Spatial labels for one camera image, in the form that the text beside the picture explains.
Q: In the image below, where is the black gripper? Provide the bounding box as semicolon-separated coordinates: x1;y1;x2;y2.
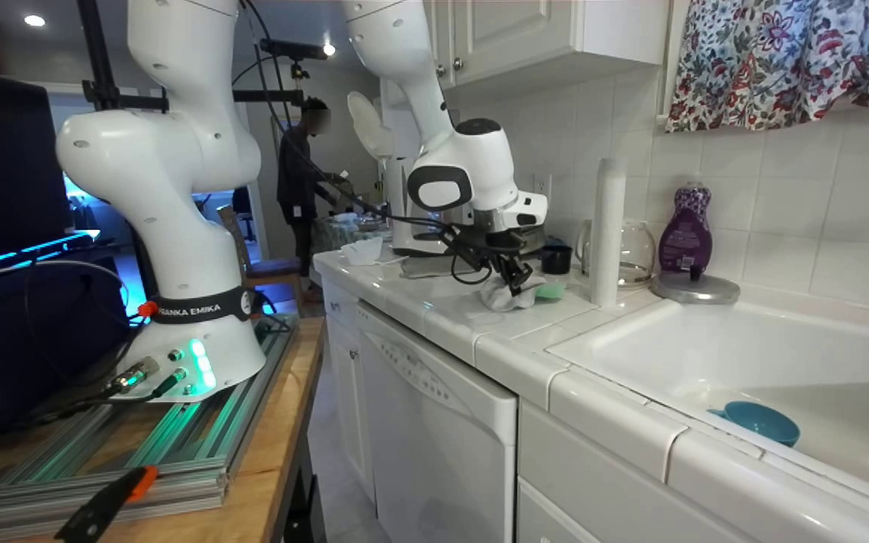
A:
463;222;547;302

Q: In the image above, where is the white paper towel roll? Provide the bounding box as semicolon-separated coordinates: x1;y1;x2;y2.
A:
586;153;631;312

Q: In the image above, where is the black measuring cup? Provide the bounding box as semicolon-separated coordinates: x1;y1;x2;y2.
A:
536;239;578;277

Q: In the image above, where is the white dish stack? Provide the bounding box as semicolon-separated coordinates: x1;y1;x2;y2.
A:
388;211;456;259

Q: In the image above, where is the purple bottle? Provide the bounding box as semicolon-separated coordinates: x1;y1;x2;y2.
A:
655;183;720;283

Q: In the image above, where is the white dishwasher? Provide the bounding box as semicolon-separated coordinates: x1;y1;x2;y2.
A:
353;300;521;543

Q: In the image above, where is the silver round dish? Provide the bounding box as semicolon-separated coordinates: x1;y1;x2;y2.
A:
646;269;747;307

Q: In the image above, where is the white base cabinet door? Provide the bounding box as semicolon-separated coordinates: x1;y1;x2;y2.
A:
318;276;377;506

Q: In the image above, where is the white sink cabinet front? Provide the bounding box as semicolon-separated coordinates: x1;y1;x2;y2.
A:
513;398;760;543

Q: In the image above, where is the standing person in dark clothes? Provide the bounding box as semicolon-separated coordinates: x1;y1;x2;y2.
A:
273;94;353;280

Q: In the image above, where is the white kitchen sink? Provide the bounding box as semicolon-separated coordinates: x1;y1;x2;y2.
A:
543;293;869;506

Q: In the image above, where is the wide white upper cabinet door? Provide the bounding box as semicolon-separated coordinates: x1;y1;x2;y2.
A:
450;0;583;77

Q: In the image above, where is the narrow white upper cabinet door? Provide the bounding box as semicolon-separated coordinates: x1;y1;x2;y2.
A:
424;0;458;91

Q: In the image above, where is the wooden workbench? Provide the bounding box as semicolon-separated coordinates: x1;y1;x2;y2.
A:
0;315;328;543

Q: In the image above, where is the floral window curtain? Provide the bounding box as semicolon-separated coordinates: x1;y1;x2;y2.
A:
660;0;869;135

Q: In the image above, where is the black bulky case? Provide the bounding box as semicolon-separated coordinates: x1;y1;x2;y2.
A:
0;253;142;439

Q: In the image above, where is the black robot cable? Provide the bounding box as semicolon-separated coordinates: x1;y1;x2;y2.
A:
434;221;503;289

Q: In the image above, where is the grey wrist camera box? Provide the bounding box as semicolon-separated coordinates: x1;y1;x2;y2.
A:
510;190;554;235

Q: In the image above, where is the black mounted camera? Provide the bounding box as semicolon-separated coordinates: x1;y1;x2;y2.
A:
258;35;331;84

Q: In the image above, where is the grey base cable plug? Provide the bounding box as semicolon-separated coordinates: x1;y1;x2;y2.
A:
104;355;163;398

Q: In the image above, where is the aluminium extrusion frame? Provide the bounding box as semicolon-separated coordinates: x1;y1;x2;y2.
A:
0;323;298;519

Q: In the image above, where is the black clamp with orange handle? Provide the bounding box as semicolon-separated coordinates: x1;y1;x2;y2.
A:
51;463;163;543

